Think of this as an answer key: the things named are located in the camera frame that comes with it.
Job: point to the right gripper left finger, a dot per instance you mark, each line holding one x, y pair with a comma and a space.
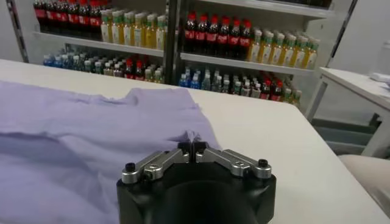
158, 165

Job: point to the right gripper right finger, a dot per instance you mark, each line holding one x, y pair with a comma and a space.
234, 164

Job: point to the lavender purple T-shirt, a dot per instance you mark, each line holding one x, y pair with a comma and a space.
76, 128

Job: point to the small white-cap dark drink bottle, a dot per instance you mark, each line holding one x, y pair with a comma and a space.
87, 65
97, 67
245, 88
117, 70
255, 89
236, 87
225, 85
107, 69

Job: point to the small red-cap cola bottle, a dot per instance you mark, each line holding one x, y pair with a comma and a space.
129, 68
265, 89
139, 70
276, 91

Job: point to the small blue water bottle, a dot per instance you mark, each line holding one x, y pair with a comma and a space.
47, 61
57, 61
183, 80
195, 81

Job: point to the white cooler shelf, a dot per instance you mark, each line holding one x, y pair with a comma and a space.
274, 7
243, 64
91, 44

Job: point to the green-cap yellow tea bottle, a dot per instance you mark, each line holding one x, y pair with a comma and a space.
150, 33
312, 56
255, 48
277, 51
128, 32
300, 54
289, 53
117, 30
266, 50
106, 30
139, 33
160, 35

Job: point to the white side table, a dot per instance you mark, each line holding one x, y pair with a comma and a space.
350, 82

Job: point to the shelf of drink bottles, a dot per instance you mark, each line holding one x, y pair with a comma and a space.
317, 24

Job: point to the black-framed open cooler door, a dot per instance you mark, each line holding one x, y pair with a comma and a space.
342, 33
16, 33

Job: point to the white tray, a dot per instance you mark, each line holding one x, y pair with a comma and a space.
381, 77

